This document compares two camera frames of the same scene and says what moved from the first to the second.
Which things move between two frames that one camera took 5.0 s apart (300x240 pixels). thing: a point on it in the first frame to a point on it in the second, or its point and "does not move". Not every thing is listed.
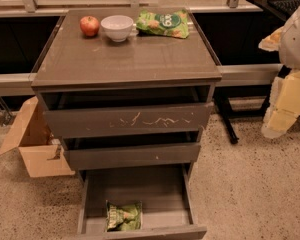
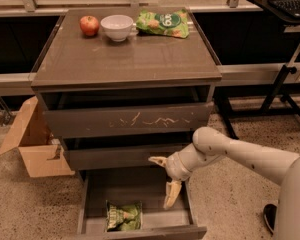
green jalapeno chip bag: x=123 y=217 does not move
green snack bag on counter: x=164 y=22 does not move
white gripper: x=296 y=42 to x=173 y=167
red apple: x=89 y=26 does not move
